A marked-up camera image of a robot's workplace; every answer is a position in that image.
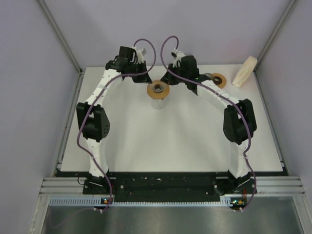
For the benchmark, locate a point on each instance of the clear ribbed glass dripper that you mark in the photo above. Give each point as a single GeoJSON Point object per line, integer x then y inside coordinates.
{"type": "Point", "coordinates": [158, 88]}

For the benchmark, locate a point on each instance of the cream filter holder box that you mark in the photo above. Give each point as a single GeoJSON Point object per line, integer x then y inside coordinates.
{"type": "Point", "coordinates": [244, 72]}

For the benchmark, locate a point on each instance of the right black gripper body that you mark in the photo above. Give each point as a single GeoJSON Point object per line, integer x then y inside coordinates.
{"type": "Point", "coordinates": [173, 80]}

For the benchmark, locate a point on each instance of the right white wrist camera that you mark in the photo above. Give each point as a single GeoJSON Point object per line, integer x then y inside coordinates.
{"type": "Point", "coordinates": [177, 55]}

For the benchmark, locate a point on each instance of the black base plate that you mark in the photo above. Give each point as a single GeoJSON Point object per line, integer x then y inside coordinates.
{"type": "Point", "coordinates": [166, 186]}

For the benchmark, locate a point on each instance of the aluminium frame rail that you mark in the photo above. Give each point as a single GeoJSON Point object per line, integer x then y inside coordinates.
{"type": "Point", "coordinates": [266, 186]}

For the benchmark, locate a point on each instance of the clear glass cup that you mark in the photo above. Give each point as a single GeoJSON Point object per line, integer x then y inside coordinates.
{"type": "Point", "coordinates": [158, 104]}

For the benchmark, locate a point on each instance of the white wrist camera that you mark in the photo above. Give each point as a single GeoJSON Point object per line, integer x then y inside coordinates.
{"type": "Point", "coordinates": [177, 55]}
{"type": "Point", "coordinates": [139, 55]}

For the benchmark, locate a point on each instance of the left corner aluminium post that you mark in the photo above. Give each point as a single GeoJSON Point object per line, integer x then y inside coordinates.
{"type": "Point", "coordinates": [58, 34]}

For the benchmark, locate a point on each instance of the corner aluminium post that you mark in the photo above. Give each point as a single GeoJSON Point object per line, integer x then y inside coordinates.
{"type": "Point", "coordinates": [276, 31]}
{"type": "Point", "coordinates": [58, 34]}

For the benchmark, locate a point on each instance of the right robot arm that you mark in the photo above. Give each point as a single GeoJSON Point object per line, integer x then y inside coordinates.
{"type": "Point", "coordinates": [239, 122]}

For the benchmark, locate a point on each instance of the right corner aluminium post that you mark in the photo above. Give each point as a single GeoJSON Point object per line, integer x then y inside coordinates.
{"type": "Point", "coordinates": [276, 31]}

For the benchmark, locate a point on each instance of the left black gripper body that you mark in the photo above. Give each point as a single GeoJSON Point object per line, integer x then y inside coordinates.
{"type": "Point", "coordinates": [137, 67]}

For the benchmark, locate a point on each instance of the grey slotted cable duct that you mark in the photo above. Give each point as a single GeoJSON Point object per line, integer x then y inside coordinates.
{"type": "Point", "coordinates": [102, 202]}

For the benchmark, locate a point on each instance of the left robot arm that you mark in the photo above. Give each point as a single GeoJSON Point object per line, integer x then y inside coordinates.
{"type": "Point", "coordinates": [93, 122]}

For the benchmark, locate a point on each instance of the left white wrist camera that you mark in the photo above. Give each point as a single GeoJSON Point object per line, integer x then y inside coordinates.
{"type": "Point", "coordinates": [139, 55]}

